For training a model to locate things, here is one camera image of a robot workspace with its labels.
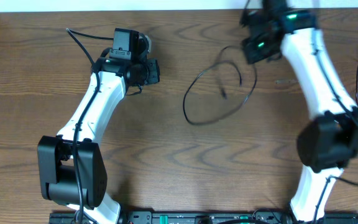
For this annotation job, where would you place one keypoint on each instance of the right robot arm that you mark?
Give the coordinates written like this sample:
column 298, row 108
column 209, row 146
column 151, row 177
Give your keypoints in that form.
column 330, row 140

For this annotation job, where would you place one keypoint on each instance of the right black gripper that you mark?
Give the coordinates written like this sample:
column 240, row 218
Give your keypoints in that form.
column 253, row 55

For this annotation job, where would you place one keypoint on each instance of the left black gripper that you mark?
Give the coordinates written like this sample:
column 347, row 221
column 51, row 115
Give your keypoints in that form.
column 155, row 67

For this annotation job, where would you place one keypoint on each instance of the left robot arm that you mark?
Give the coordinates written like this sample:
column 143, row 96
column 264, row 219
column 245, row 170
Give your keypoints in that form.
column 71, row 168

